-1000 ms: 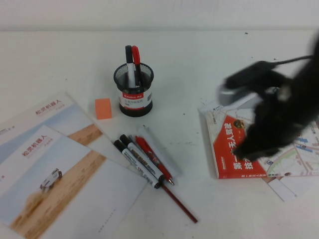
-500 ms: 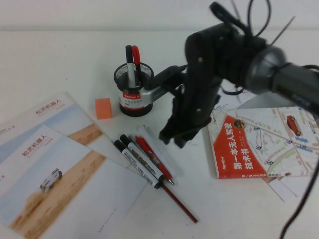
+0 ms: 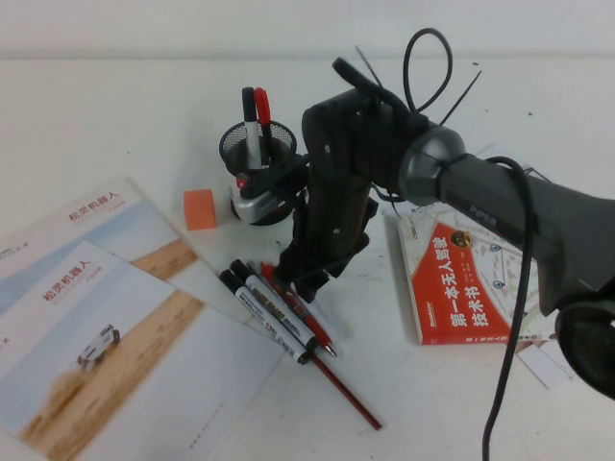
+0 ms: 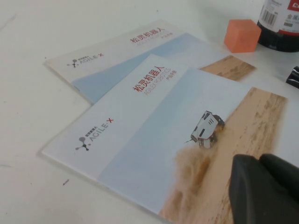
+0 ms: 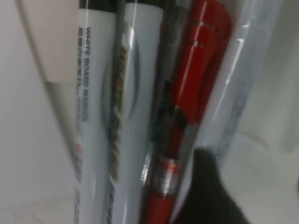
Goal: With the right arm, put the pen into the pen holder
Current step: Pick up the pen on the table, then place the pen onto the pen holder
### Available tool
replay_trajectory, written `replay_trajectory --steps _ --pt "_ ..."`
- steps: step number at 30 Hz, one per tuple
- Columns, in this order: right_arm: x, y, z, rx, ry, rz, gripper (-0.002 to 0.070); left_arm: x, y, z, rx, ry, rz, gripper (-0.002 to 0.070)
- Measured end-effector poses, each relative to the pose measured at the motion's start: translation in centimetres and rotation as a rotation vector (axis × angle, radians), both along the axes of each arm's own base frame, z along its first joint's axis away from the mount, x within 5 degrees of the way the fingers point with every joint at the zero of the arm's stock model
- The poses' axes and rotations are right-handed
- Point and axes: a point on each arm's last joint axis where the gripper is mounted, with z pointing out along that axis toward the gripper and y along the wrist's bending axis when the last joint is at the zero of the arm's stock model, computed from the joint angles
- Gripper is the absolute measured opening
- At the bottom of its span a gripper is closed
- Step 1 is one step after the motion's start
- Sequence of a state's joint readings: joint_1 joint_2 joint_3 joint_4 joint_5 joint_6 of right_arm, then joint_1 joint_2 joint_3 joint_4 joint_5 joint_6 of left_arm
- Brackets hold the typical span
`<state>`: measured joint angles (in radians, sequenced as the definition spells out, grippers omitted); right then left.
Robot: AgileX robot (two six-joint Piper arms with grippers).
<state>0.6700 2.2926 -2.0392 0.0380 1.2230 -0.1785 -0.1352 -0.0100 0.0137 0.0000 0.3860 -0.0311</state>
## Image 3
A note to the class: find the red cap marker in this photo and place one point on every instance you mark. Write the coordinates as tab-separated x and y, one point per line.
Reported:
262	103

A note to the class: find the orange foam block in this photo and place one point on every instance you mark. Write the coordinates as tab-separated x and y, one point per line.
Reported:
199	211

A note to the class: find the brochure with room photo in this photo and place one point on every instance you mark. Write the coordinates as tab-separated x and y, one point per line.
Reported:
548	365

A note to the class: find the red pencil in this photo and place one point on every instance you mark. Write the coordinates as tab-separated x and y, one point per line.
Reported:
346	391

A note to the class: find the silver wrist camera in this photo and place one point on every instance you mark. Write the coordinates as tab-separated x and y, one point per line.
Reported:
259	206

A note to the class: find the brochure with sandy photo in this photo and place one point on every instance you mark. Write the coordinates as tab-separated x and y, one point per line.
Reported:
120	216

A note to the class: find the black mesh pen holder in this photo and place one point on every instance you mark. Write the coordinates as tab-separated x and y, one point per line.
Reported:
235	144

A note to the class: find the brochure with robot vehicle photo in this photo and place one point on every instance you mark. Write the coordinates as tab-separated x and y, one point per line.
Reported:
120	336

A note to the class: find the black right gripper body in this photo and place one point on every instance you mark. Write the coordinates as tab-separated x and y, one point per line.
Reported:
336	216

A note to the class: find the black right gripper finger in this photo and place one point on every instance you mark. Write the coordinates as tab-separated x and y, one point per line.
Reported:
350	261
302	278

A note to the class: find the red ballpoint pen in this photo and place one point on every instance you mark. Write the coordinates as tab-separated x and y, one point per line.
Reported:
312	326

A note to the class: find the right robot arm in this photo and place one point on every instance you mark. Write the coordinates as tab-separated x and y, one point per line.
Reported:
480	192

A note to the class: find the black cap white marker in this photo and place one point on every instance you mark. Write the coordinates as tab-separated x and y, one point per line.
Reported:
250	139

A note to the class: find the black zip tie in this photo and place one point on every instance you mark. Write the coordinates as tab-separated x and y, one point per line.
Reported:
367	66
462	95

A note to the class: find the whiteboard marker bold print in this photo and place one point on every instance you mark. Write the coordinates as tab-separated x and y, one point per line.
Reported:
274	307

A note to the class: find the orange map cover book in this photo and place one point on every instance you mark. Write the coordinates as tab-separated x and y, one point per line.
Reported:
456	288

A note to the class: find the whiteboard marker small print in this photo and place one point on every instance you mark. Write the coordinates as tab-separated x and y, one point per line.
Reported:
254	312

